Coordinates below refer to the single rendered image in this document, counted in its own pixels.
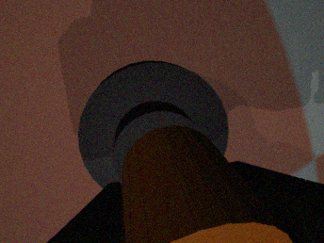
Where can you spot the orange tapered knob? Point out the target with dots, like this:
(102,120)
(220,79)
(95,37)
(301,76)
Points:
(177,187)

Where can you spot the dark grey round pedestal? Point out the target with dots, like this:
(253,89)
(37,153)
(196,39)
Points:
(137,99)

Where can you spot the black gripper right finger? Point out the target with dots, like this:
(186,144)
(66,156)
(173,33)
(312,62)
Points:
(297,204)

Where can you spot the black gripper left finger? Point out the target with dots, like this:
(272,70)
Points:
(98,222)

